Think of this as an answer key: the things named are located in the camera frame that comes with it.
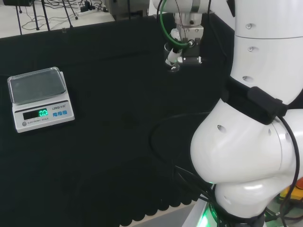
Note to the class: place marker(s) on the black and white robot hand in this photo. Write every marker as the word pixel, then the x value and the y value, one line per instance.
pixel 191 50

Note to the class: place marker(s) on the clear glass beaker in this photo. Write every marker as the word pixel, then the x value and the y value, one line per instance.
pixel 175 68

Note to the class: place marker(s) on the grey equipment box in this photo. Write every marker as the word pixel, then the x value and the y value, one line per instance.
pixel 127 9

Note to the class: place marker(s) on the black bench cloth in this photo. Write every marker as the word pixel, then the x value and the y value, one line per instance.
pixel 106 82

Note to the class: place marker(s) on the white power strip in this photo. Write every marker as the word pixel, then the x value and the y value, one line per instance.
pixel 86 12

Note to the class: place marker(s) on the black tripod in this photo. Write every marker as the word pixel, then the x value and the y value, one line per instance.
pixel 68 17
pixel 36 19

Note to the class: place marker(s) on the small clear clip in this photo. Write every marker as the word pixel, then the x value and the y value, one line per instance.
pixel 64 30

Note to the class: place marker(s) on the yellow stop button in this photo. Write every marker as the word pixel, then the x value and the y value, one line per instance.
pixel 297 190

